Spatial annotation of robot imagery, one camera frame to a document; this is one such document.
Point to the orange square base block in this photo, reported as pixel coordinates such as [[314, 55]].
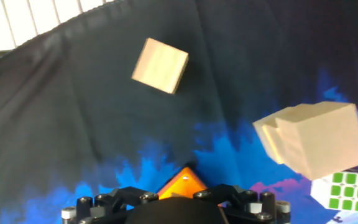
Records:
[[182, 186]]

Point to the blue mountain print cloth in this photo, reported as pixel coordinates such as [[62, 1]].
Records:
[[89, 124]]

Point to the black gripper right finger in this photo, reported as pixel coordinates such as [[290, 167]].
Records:
[[228, 194]]

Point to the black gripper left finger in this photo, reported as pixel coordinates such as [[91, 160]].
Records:
[[129, 196]]

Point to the Rubik's cube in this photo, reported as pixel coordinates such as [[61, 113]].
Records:
[[343, 193]]

